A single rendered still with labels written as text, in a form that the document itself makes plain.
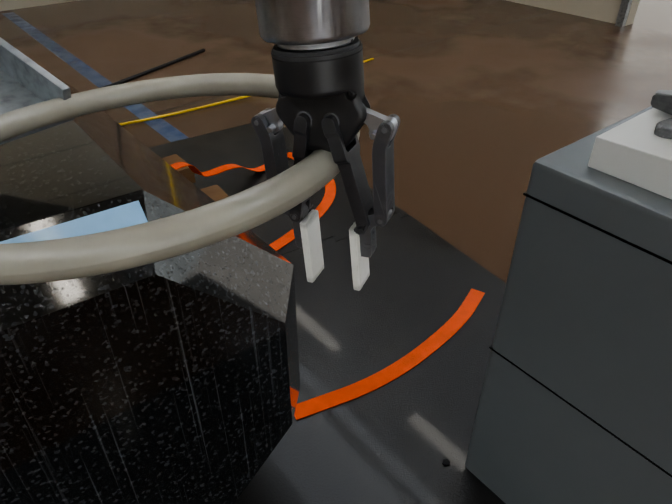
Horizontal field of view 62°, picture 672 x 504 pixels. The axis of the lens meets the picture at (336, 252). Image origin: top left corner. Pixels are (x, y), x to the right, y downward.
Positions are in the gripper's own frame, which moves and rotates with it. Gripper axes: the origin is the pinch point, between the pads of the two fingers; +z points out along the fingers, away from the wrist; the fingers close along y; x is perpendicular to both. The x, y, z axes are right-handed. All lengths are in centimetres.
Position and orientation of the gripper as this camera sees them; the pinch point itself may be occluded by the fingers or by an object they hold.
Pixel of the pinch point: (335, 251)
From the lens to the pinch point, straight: 56.4
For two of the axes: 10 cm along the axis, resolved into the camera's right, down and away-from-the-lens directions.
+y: -9.2, -1.4, 3.7
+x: -3.8, 5.1, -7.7
